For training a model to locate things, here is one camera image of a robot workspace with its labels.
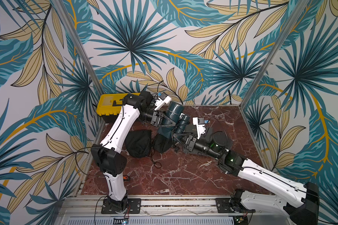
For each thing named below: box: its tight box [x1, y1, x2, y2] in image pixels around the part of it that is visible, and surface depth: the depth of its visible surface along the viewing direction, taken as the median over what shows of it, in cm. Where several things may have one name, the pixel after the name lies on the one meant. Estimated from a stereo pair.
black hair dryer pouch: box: [124, 129, 152, 158], surface depth 90 cm
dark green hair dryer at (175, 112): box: [157, 101, 191, 139], surface depth 60 cm
